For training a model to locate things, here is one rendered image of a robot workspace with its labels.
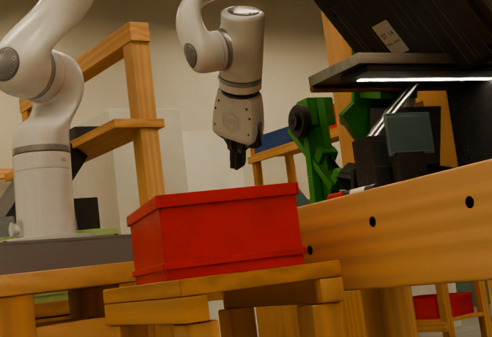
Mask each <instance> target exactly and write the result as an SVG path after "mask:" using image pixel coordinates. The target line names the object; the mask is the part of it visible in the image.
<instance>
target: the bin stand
mask: <svg viewBox="0 0 492 337"><path fill-rule="evenodd" d="M340 276H341V268H340V261H339V260H334V261H328V262H316V263H310V264H298V265H292V266H286V267H275V268H269V269H262V270H251V271H244V272H238V273H227V274H221V275H209V276H203V277H197V278H186V279H179V280H173V281H164V282H157V283H152V284H142V285H136V286H126V287H120V288H115V289H105V290H103V300H104V304H105V306H104V307H105V321H106V325H107V326H111V337H149V333H148V325H174V337H220V334H221V337H258V336H257V330H256V318H255V311H254V307H267V306H282V305H299V306H297V316H298V321H299V332H300V337H345V332H344V326H343V317H342V311H341V305H340V302H338V301H343V300H345V295H344V290H343V280H342V277H340ZM217 292H222V293H223V305H224V308H226V309H221V310H219V311H218V315H219V322H220V328H219V322H218V320H216V319H210V318H209V305H208V299H207V295H206V294H211V293H217Z"/></svg>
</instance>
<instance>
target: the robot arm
mask: <svg viewBox="0 0 492 337"><path fill-rule="evenodd" d="M93 1H94V0H39V1H38V2H37V4H36V5H35V6H34V8H33V9H32V10H31V11H30V12H29V13H28V14H27V15H26V16H25V17H24V18H22V19H21V20H20V21H19V22H18V23H17V24H16V25H15V26H14V27H13V28H12V29H11V30H10V31H9V32H8V34H7V35H6V36H5V37H4V38H3V40H2V41H1V42H0V90H1V91H3V92H4V93H6V94H8V95H11V96H13V97H18V98H22V99H25V100H31V101H32V110H31V113H30V115H29V118H28V119H27V120H26V121H24V122H21V123H20V124H19V125H18V126H17V127H16V128H15V129H14V131H13V133H12V163H13V175H14V188H15V212H16V223H15V224H13V223H10V225H9V235H10V236H11V237H13V236H15V239H10V240H3V241H7V242H10V241H22V240H45V239H57V238H70V237H93V234H89V233H76V228H75V208H74V198H73V186H72V165H71V154H70V124H71V122H72V119H73V117H74V115H75V112H76V111H77V109H78V106H79V105H80V103H81V100H82V97H83V92H84V81H83V74H82V72H81V69H80V67H79V65H78V63H77V62H76V61H75V60H74V59H73V58H71V57H70V56H68V55H67V54H65V53H62V52H59V51H56V50H54V49H53V48H54V47H55V45H56V44H57V42H58V41H59V40H60V39H61V38H62V37H63V36H64V35H65V34H66V33H67V32H69V31H70V30H71V29H73V28H75V27H76V26H77V25H78V24H79V23H80V22H81V21H82V20H83V18H84V17H85V15H86V14H87V12H88V11H89V9H90V7H91V5H92V3H93ZM211 1H213V0H182V2H181V4H180V5H179V9H178V12H177V15H176V31H177V34H178V37H179V41H180V44H181V47H182V50H183V52H184V55H185V57H186V60H187V62H188V64H189V65H190V67H191V68H192V69H193V70H194V71H195V72H197V73H212V72H216V71H220V73H219V74H218V77H217V79H218V80H219V88H218V90H217V94H216V98H215V105H214V111H213V118H212V129H213V131H214V133H216V134H217V135H218V136H219V137H221V138H223V139H224V141H225V142H226V143H227V147H228V150H230V168H231V169H235V170H238V169H240V168H241V167H243V166H244V165H245V163H246V150H247V149H249V148H251V149H258V148H259V147H261V146H262V143H261V138H262V137H263V134H264V105H263V100H262V96H261V93H260V92H259V91H260V90H261V84H262V69H263V54H264V24H265V14H264V12H263V11H262V10H260V9H258V8H255V7H249V6H234V7H228V8H226V9H224V10H223V11H222V12H221V16H220V28H219V29H218V30H216V31H212V32H209V31H208V30H207V29H206V27H205V25H204V22H203V20H202V17H201V8H202V7H203V6H204V5H206V4H208V3H209V2H211ZM3 241H1V242H3Z"/></svg>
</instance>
